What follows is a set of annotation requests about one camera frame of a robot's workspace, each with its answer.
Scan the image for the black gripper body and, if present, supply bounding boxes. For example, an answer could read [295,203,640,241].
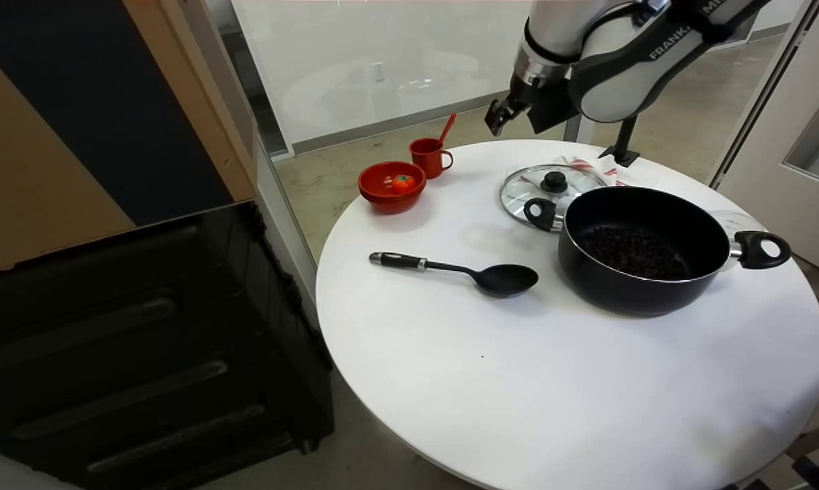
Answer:
[502,67,581,137]

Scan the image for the glass lid with black knob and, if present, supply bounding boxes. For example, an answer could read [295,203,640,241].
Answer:
[497,158,608,237]

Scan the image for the black plastic serving spoon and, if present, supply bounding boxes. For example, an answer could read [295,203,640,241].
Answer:
[367,248,542,303]

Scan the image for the red plastic spoon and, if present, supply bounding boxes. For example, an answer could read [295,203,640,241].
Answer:
[434,111,461,150]

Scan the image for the red cup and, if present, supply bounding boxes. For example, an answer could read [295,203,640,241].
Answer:
[406,137,456,183]

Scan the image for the red bowl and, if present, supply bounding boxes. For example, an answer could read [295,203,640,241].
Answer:
[357,158,430,217]

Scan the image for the dark brown beans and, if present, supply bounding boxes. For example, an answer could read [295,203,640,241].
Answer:
[573,220,697,280]

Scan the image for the white door with window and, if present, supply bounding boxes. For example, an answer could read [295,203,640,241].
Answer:
[710,0,819,284]

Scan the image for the black drawer cabinet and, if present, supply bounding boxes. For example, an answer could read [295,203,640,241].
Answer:
[0,201,336,490]

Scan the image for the black camera stand pole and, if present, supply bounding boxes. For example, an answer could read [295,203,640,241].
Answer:
[595,114,644,172]

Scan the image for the black two-handled pot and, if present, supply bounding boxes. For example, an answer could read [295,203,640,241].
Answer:
[520,183,793,318]

